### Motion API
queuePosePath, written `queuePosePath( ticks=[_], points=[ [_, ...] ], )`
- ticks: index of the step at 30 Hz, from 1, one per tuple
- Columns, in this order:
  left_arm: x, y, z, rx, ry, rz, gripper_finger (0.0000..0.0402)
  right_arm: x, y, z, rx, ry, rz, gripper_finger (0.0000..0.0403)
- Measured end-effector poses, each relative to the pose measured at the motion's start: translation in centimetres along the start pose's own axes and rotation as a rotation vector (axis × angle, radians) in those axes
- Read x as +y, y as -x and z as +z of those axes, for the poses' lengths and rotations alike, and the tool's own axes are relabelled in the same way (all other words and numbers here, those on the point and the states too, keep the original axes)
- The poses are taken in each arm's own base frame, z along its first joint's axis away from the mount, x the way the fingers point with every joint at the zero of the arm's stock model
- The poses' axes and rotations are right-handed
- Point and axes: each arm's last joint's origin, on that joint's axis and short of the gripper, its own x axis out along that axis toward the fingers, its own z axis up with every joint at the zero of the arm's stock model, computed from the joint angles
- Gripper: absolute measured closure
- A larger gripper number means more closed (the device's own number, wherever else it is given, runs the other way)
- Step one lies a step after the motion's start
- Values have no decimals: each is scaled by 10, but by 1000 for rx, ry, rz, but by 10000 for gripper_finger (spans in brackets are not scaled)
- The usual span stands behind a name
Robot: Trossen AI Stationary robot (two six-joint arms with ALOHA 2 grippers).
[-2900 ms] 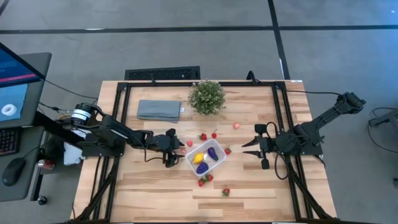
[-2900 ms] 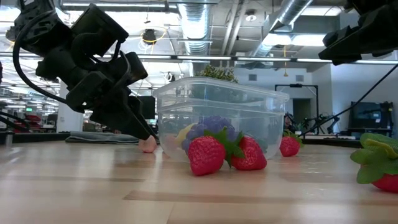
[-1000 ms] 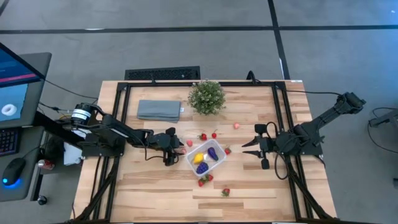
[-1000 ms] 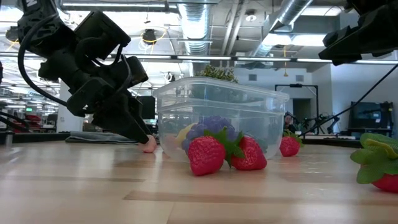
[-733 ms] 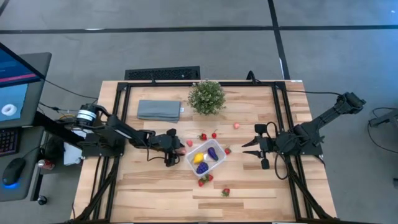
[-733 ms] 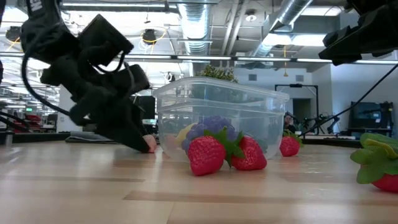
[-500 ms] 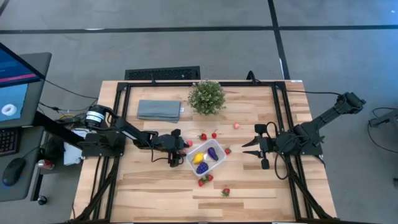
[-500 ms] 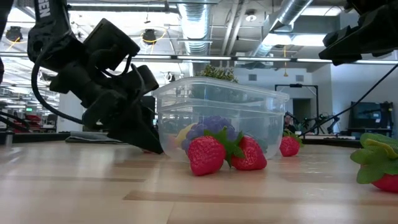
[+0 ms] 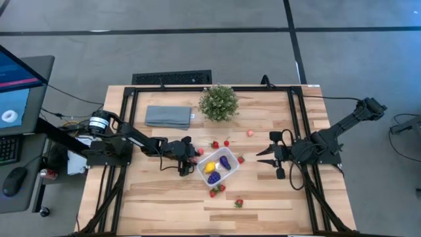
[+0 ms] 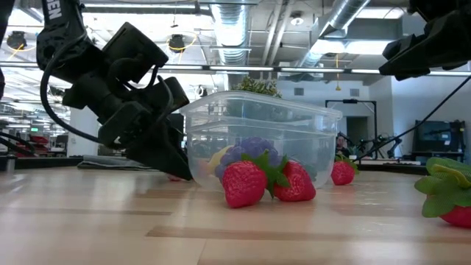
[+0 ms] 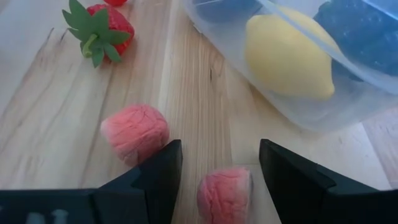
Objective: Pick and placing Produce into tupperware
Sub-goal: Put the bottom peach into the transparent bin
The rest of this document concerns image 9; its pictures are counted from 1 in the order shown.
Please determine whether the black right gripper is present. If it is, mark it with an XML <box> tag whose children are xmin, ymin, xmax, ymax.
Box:
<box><xmin>256</xmin><ymin>130</ymin><xmax>293</xmax><ymax>180</ymax></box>

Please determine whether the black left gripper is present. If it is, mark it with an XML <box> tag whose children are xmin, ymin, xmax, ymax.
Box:
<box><xmin>162</xmin><ymin>136</ymin><xmax>201</xmax><ymax>177</ymax></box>

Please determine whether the purple grape bunch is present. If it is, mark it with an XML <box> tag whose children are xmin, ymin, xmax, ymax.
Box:
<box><xmin>207</xmin><ymin>171</ymin><xmax>222</xmax><ymax>185</ymax></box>

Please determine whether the purple eggplant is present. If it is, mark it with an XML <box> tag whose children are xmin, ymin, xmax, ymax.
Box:
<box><xmin>219</xmin><ymin>155</ymin><xmax>232</xmax><ymax>171</ymax></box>

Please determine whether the clear plastic tupperware container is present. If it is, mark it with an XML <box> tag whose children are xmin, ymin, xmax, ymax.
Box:
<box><xmin>196</xmin><ymin>146</ymin><xmax>241</xmax><ymax>188</ymax></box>

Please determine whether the grey folded cloth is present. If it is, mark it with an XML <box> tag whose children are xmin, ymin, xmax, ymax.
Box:
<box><xmin>145</xmin><ymin>105</ymin><xmax>195</xmax><ymax>131</ymax></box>

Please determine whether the green potted plant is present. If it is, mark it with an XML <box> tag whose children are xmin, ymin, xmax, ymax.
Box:
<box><xmin>198</xmin><ymin>84</ymin><xmax>240</xmax><ymax>122</ymax></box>

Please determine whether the black floor grate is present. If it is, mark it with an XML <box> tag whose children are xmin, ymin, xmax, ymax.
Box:
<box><xmin>132</xmin><ymin>69</ymin><xmax>213</xmax><ymax>86</ymax></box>

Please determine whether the white crumpled cloth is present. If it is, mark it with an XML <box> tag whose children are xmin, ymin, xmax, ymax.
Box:
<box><xmin>66</xmin><ymin>150</ymin><xmax>89</xmax><ymax>176</ymax></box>

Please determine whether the grey equipment stand leg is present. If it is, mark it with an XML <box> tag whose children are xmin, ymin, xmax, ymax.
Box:
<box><xmin>389</xmin><ymin>113</ymin><xmax>421</xmax><ymax>163</ymax></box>

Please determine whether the red soda can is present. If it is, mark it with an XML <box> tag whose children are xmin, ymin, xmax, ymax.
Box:
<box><xmin>39</xmin><ymin>168</ymin><xmax>59</xmax><ymax>181</ymax></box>

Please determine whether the grey computer desk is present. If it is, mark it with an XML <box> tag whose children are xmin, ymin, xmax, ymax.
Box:
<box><xmin>0</xmin><ymin>133</ymin><xmax>49</xmax><ymax>214</ymax></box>

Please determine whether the black computer mouse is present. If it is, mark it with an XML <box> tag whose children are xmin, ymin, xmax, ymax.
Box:
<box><xmin>2</xmin><ymin>166</ymin><xmax>28</xmax><ymax>198</ymax></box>

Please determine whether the black keyboard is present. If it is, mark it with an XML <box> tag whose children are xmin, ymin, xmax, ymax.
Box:
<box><xmin>0</xmin><ymin>134</ymin><xmax>21</xmax><ymax>166</ymax></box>

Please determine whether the computer monitor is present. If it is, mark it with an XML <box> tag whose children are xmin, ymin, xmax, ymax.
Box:
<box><xmin>0</xmin><ymin>45</ymin><xmax>55</xmax><ymax>137</ymax></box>

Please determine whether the black metal table frame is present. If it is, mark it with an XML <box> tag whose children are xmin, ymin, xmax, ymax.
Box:
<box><xmin>75</xmin><ymin>84</ymin><xmax>360</xmax><ymax>236</ymax></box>

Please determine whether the black cable with plug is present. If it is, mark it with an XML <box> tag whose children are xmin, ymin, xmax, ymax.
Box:
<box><xmin>260</xmin><ymin>74</ymin><xmax>364</xmax><ymax>103</ymax></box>

